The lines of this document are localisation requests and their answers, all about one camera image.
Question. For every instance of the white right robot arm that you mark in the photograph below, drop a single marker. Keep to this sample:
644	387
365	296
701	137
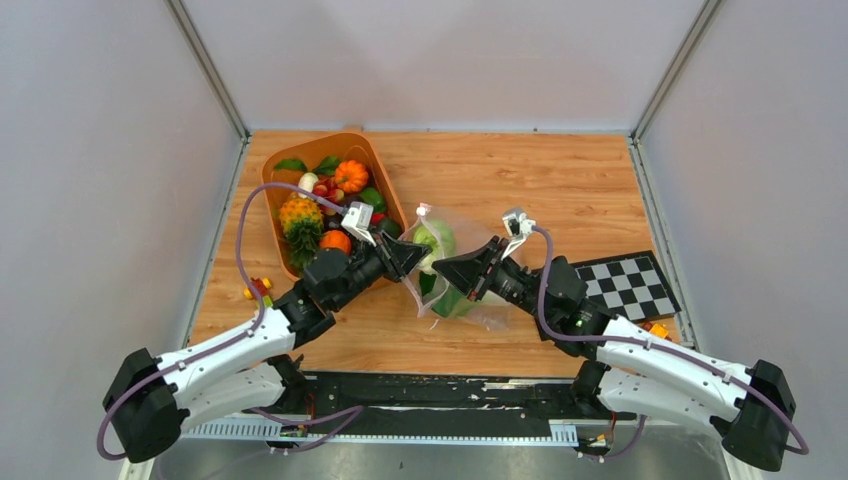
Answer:
748	408

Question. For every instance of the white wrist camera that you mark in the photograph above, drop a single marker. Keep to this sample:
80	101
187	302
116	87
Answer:
519	227
356	221

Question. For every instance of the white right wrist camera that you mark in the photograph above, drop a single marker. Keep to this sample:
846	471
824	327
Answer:
519	227

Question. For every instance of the clear zip top bag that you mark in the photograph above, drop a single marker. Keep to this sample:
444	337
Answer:
470	234

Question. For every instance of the green bell pepper toy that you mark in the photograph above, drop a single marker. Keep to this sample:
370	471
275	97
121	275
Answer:
374	198

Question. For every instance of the green avocado toy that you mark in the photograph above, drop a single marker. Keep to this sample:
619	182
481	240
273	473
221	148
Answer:
390	227

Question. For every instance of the green bok choy toy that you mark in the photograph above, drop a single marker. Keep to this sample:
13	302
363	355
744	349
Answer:
442	298

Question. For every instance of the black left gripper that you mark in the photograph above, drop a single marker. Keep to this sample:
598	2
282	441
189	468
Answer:
397	257

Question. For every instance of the orange toy pumpkin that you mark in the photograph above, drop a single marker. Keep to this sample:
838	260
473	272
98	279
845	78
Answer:
351	176

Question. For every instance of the pale green cabbage toy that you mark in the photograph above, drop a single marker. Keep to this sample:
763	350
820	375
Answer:
439	235

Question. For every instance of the toy pineapple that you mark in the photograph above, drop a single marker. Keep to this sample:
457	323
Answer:
302	222

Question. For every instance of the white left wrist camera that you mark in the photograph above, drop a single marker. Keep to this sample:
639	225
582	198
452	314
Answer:
356	221

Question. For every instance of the orange plastic basket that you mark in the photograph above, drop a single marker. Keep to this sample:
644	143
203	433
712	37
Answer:
330	173

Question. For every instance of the white slotted cable duct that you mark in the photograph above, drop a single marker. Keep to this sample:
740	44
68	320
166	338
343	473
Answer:
246	429

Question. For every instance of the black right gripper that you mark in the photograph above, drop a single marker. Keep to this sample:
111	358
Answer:
467	272

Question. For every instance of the orange fruit toy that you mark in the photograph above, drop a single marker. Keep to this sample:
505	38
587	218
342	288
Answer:
337	240

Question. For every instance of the colourful toy block stack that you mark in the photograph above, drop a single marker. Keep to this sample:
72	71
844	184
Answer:
262	286

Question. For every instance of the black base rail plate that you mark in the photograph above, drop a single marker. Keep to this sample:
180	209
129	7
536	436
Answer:
441	405

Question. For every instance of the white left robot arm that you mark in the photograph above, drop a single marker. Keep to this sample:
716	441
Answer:
153	400

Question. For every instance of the orange yellow toy block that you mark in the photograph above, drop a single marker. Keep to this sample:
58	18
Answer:
658	330

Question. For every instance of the black white checkerboard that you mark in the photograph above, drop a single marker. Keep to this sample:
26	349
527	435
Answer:
631	285

